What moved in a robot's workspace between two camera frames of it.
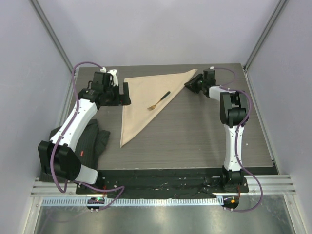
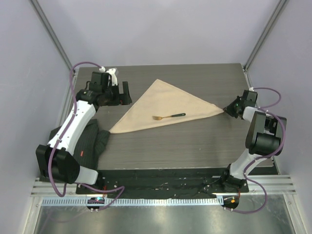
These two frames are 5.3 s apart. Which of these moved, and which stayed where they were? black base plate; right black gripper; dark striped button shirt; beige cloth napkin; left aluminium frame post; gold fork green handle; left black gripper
Moved: beige cloth napkin; right black gripper; gold fork green handle
Stayed: dark striped button shirt; black base plate; left black gripper; left aluminium frame post
